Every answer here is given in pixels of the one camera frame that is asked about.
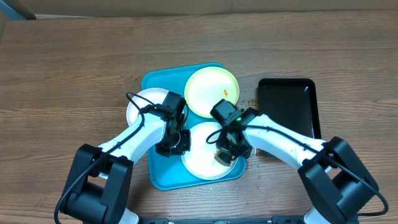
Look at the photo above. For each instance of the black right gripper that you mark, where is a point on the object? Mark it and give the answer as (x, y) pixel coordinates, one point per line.
(230, 150)

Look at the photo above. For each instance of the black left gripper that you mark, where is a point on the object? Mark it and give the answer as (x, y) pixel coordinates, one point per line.
(186, 145)

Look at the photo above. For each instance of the green yellow sponge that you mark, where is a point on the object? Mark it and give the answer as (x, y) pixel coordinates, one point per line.
(224, 158)

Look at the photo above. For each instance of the white plate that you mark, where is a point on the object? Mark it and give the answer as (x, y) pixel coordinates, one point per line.
(200, 159)

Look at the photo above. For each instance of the pink plate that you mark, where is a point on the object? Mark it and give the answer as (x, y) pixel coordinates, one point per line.
(155, 95)

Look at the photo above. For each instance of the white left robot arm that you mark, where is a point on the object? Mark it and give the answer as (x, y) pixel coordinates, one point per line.
(98, 183)

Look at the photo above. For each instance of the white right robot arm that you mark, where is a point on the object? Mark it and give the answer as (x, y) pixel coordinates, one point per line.
(337, 182)

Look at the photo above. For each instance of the teal plastic tray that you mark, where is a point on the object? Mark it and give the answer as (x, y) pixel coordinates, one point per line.
(167, 173)

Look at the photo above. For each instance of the black water tray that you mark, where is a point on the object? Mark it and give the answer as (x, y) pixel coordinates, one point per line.
(291, 102)

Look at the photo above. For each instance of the yellow plate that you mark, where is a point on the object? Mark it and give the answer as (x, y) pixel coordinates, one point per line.
(207, 86)

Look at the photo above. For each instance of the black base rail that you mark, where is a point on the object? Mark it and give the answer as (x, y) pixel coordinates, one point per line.
(278, 219)

